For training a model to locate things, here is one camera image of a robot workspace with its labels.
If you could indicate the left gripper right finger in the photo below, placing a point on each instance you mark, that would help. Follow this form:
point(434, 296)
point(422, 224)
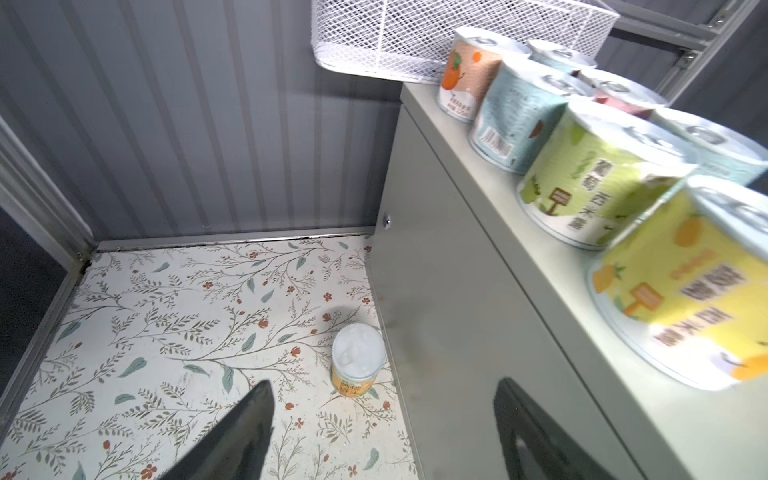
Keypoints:
point(534, 446)

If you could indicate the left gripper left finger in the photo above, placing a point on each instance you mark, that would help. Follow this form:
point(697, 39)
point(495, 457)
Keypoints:
point(237, 446)

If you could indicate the yellow green label can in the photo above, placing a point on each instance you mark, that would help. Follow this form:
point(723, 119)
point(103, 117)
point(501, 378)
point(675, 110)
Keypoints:
point(600, 170)

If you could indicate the white label can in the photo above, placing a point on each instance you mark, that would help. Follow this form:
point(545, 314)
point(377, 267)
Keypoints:
point(723, 152)

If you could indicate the light blue label can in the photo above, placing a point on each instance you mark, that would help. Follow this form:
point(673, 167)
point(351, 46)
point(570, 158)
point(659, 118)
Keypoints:
point(519, 112)

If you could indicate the pink label can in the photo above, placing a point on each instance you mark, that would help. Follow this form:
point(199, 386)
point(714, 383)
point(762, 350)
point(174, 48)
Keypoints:
point(622, 93)

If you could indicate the teal label can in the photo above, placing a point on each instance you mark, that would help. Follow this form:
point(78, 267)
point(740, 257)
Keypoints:
point(559, 57)

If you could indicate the orange label can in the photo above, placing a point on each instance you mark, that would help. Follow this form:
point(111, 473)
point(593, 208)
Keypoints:
point(472, 65)

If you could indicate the white metal cabinet counter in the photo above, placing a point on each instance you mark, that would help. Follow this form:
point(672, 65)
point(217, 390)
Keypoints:
point(472, 292)

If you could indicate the floral table mat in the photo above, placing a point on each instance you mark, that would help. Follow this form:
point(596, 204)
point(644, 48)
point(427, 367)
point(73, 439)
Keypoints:
point(159, 345)

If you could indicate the yellow label can back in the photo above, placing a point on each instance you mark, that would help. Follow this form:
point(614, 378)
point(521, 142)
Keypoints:
point(358, 355)

